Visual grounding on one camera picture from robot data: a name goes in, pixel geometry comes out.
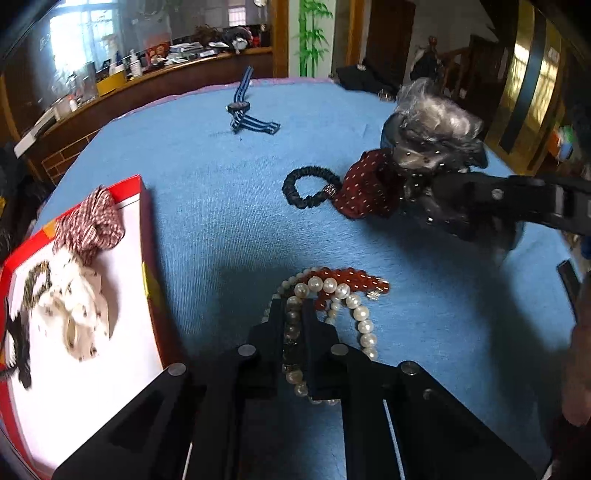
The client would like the white pearl bracelet green bead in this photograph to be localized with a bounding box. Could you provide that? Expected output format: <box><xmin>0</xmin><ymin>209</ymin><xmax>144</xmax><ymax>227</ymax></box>
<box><xmin>260</xmin><ymin>266</ymin><xmax>390</xmax><ymax>406</ymax></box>

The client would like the red bead bracelet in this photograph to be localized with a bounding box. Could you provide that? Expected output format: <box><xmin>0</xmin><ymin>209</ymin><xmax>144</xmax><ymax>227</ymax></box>
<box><xmin>313</xmin><ymin>266</ymin><xmax>392</xmax><ymax>311</ymax></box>

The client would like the red white-dotted scrunchie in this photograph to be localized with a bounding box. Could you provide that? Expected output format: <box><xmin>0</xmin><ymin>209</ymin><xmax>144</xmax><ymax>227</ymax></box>
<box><xmin>332</xmin><ymin>149</ymin><xmax>400</xmax><ymax>220</ymax></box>

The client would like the black spiral hair tie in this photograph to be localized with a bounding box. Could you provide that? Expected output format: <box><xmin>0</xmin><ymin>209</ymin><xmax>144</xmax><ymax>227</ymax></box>
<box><xmin>280</xmin><ymin>165</ymin><xmax>344</xmax><ymax>211</ymax></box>

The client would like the white black-dotted scrunchie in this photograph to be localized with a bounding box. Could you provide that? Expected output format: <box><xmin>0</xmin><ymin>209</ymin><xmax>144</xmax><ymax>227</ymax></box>
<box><xmin>34</xmin><ymin>256</ymin><xmax>110</xmax><ymax>362</ymax></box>

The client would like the red white plaid scrunchie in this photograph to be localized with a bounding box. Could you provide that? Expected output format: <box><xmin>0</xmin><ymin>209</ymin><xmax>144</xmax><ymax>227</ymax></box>
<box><xmin>53</xmin><ymin>186</ymin><xmax>125</xmax><ymax>266</ymax></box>

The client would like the leopard print hair tie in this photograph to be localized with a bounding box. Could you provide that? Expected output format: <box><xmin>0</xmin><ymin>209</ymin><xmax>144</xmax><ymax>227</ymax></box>
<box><xmin>21</xmin><ymin>260</ymin><xmax>53</xmax><ymax>311</ymax></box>

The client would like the black claw hair clip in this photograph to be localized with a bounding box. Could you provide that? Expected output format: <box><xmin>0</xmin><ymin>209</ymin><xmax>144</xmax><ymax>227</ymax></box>
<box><xmin>1</xmin><ymin>298</ymin><xmax>32</xmax><ymax>390</ymax></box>

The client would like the person right hand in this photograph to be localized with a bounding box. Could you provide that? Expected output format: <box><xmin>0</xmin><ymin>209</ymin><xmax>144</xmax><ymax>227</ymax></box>
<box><xmin>562</xmin><ymin>273</ymin><xmax>590</xmax><ymax>426</ymax></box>

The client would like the red white shallow box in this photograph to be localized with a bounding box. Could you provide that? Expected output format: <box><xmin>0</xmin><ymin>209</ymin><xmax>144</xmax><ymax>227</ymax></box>
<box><xmin>1</xmin><ymin>176</ymin><xmax>182</xmax><ymax>479</ymax></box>

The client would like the blue bed blanket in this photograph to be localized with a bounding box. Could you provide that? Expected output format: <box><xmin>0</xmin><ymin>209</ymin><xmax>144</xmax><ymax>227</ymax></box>
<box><xmin>40</xmin><ymin>82</ymin><xmax>574</xmax><ymax>474</ymax></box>

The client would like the black clothing pile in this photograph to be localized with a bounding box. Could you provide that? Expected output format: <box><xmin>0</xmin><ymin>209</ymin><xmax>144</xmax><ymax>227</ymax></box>
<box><xmin>334</xmin><ymin>63</ymin><xmax>401</xmax><ymax>101</ymax></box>

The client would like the wooden headboard shelf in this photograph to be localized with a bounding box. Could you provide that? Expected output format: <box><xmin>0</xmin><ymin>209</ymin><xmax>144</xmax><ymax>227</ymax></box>
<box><xmin>24</xmin><ymin>47</ymin><xmax>273</xmax><ymax>185</ymax></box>

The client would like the yellow container on shelf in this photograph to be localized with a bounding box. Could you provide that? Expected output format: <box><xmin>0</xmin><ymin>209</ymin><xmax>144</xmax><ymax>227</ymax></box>
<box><xmin>96</xmin><ymin>70</ymin><xmax>127</xmax><ymax>97</ymax></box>

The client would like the blue striped watch strap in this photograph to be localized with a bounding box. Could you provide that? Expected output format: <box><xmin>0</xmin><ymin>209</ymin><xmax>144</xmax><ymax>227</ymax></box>
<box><xmin>225</xmin><ymin>65</ymin><xmax>282</xmax><ymax>136</ymax></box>

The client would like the bamboo wall painting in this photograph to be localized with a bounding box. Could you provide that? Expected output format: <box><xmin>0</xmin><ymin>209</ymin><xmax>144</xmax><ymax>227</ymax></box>
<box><xmin>287</xmin><ymin>0</ymin><xmax>337</xmax><ymax>78</ymax></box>

